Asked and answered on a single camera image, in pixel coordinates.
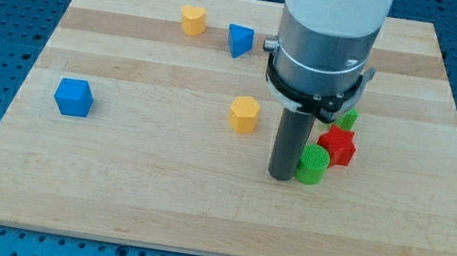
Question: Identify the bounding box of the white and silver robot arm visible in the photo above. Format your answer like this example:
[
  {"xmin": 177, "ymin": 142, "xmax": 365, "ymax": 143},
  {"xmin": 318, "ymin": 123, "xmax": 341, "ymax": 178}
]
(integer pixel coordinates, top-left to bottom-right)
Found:
[{"xmin": 263, "ymin": 0, "xmax": 394, "ymax": 123}]

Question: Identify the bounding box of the blue triangle block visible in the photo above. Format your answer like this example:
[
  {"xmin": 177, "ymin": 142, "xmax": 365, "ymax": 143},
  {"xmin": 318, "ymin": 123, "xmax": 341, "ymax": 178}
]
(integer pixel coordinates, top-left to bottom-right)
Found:
[{"xmin": 227, "ymin": 23, "xmax": 254, "ymax": 58}]

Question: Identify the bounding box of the yellow heart block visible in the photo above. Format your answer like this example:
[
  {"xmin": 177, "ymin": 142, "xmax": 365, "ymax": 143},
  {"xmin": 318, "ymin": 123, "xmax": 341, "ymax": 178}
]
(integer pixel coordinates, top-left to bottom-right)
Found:
[{"xmin": 181, "ymin": 5, "xmax": 207, "ymax": 36}]

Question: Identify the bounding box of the yellow hexagon block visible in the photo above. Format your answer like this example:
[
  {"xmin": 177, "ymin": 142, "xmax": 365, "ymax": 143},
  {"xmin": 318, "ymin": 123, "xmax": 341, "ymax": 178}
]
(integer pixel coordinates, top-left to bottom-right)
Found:
[{"xmin": 228, "ymin": 96, "xmax": 261, "ymax": 133}]

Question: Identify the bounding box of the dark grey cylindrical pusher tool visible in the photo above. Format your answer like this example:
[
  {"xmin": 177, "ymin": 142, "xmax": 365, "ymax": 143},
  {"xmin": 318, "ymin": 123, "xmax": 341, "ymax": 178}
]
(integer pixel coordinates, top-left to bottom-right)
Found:
[{"xmin": 268, "ymin": 109, "xmax": 315, "ymax": 181}]

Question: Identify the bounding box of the wooden board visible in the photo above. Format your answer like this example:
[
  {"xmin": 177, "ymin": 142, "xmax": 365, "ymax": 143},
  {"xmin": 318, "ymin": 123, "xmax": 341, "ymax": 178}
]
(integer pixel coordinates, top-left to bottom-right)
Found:
[{"xmin": 0, "ymin": 0, "xmax": 457, "ymax": 256}]

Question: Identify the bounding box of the green cylinder block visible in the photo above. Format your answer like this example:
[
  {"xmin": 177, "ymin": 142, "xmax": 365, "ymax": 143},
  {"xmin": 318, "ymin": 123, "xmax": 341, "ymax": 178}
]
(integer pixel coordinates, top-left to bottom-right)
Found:
[{"xmin": 294, "ymin": 144, "xmax": 331, "ymax": 185}]

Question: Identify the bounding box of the red star block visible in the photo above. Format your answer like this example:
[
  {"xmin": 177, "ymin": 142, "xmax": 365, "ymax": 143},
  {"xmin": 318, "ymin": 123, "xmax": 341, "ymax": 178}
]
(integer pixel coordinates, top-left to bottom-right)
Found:
[{"xmin": 317, "ymin": 124, "xmax": 357, "ymax": 167}]

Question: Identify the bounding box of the small green block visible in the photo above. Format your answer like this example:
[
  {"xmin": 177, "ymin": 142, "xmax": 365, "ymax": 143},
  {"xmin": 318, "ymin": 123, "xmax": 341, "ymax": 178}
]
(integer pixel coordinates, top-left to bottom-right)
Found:
[{"xmin": 334, "ymin": 107, "xmax": 359, "ymax": 131}]

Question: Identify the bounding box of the blue cube block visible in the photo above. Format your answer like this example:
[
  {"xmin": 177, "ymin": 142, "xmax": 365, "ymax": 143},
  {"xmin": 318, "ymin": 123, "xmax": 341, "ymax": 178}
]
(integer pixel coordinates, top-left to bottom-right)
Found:
[{"xmin": 55, "ymin": 77, "xmax": 94, "ymax": 117}]

